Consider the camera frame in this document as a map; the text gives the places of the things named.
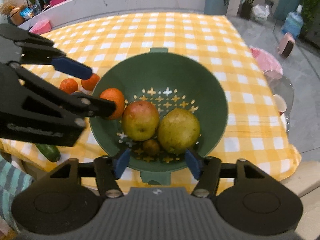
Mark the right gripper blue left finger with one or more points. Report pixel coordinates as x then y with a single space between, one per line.
108 170

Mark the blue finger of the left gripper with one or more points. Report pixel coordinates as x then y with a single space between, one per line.
72 68
95 106

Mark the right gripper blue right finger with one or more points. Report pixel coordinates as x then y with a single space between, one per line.
206 170

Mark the orange tangerine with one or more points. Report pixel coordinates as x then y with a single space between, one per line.
90 83
115 95
69 86

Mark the brown longan front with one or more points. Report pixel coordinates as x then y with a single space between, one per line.
151 147

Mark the yellow-green pear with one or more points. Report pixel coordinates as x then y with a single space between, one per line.
178 131

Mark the red-yellow apple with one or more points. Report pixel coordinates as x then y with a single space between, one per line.
140 120

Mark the green colander bowl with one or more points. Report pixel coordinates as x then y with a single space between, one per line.
168 81

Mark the pink tissue box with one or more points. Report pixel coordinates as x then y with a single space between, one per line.
41 27

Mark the green cucumber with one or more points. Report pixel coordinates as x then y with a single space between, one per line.
50 152

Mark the yellow white checkered tablecloth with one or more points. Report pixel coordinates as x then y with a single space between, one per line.
253 130

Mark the brown round vase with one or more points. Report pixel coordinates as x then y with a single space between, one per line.
15 16

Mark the beige sofa cushion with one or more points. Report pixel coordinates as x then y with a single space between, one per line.
305 184

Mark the white tv console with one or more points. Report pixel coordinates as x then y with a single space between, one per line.
72 11

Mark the pink round stool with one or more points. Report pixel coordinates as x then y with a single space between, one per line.
268 64

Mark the white plastic bag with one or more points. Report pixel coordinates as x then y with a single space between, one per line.
260 13

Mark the blue water jug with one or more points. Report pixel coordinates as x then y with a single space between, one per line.
293 22

